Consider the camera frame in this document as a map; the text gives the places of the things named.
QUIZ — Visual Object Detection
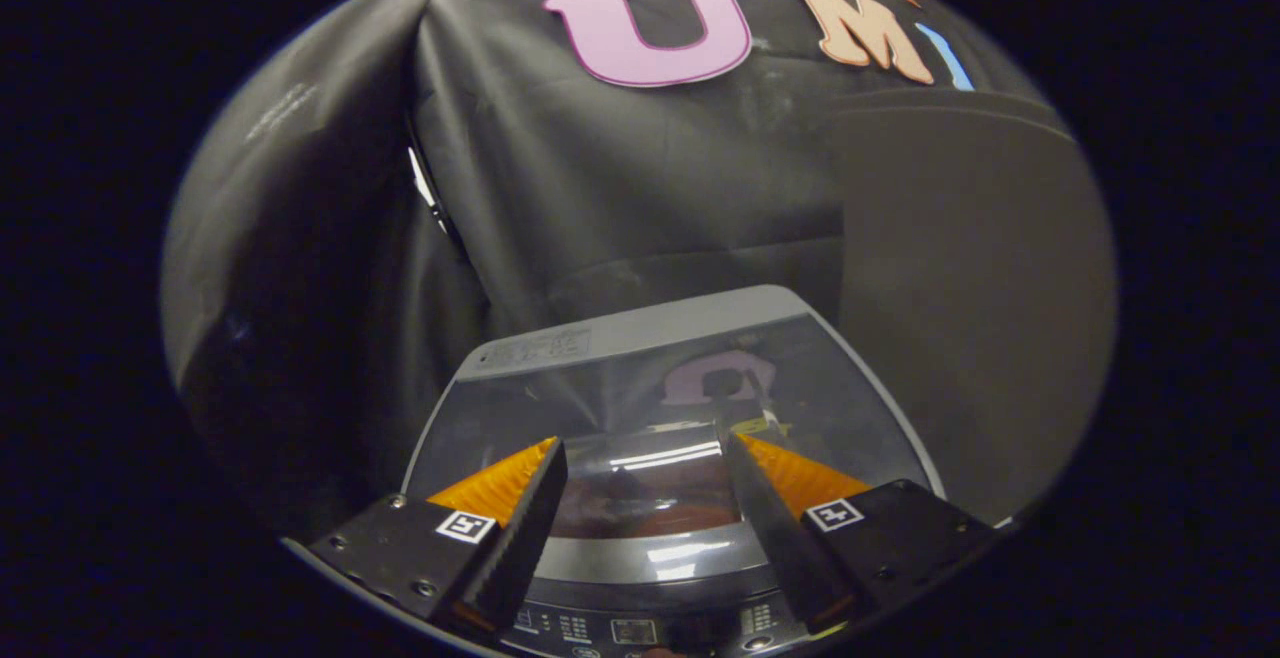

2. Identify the black backdrop cloth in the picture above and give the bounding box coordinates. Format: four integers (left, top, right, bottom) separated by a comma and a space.
160, 0, 1081, 539

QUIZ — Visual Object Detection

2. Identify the grey washing machine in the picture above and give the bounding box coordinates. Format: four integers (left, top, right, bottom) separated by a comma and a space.
495, 578, 806, 658

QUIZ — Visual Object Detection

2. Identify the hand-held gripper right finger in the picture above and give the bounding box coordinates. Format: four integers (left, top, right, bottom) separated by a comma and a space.
722, 430, 998, 634

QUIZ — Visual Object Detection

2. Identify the beige cabinet with dark frame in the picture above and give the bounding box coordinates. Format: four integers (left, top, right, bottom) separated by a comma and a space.
838, 103, 1118, 527

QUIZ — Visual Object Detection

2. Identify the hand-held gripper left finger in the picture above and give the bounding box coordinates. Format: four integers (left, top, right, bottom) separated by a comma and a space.
285, 436, 569, 639

